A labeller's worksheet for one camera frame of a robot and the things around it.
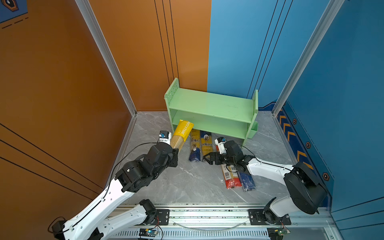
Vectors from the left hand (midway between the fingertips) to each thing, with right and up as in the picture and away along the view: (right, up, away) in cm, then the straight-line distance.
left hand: (176, 148), depth 67 cm
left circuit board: (-14, -41, +4) cm, 43 cm away
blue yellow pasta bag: (+16, -2, +31) cm, 35 cm away
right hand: (+16, -8, +19) cm, 26 cm away
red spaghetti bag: (+29, -19, +17) cm, 39 cm away
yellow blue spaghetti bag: (+8, -3, +29) cm, 31 cm away
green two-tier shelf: (+24, +16, +14) cm, 32 cm away
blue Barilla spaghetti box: (+37, -21, +14) cm, 45 cm away
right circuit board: (+48, -41, +3) cm, 63 cm away
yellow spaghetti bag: (+2, +6, +4) cm, 8 cm away
